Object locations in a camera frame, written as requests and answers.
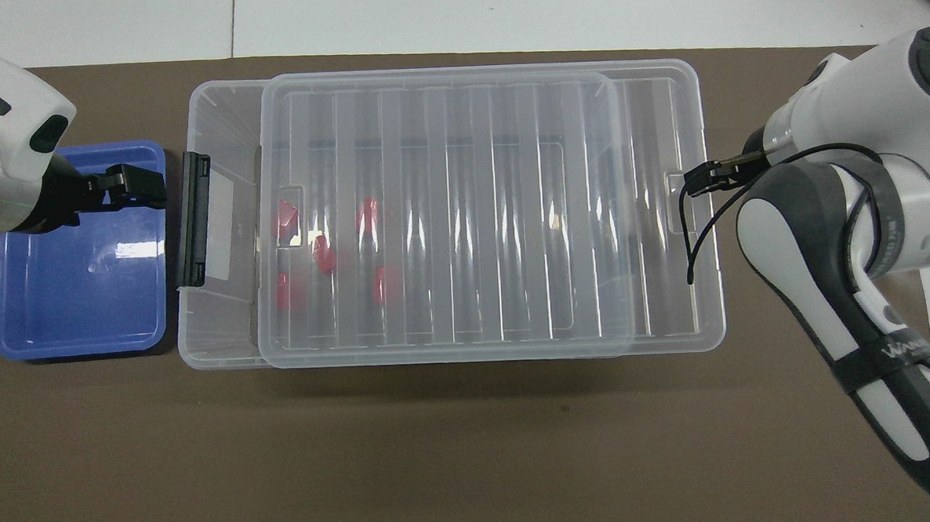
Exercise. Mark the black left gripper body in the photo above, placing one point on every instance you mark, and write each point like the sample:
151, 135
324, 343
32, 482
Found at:
58, 200

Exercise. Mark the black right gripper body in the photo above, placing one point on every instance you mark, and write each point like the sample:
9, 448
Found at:
754, 150

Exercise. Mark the red block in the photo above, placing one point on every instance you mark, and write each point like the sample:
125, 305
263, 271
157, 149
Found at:
284, 292
367, 216
287, 222
323, 255
384, 284

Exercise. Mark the clear ribbed plastic lid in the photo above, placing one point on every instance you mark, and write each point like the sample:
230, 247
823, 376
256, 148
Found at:
471, 214

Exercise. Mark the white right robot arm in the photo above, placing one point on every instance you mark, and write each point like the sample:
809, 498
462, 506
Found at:
882, 101

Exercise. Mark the black box latch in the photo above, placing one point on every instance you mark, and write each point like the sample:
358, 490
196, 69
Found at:
192, 218

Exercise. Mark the blue plastic tray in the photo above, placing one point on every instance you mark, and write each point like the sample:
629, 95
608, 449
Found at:
82, 309

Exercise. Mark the clear plastic storage box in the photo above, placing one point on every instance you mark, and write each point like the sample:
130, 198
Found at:
224, 326

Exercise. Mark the brown table mat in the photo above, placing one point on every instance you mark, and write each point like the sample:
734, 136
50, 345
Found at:
442, 450

